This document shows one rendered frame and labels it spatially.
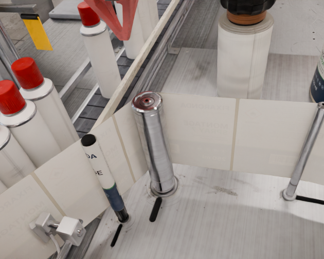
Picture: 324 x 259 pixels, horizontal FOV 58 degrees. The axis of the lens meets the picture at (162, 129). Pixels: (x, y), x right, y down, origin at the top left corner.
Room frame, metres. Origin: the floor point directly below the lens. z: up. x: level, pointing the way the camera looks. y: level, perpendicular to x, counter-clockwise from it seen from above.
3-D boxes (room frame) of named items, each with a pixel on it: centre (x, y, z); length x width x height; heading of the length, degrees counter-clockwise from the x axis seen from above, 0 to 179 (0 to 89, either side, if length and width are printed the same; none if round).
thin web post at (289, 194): (0.21, -0.17, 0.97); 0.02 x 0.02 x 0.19
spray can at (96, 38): (0.53, 0.10, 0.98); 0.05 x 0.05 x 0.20
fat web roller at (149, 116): (0.27, 0.01, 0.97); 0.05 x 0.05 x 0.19
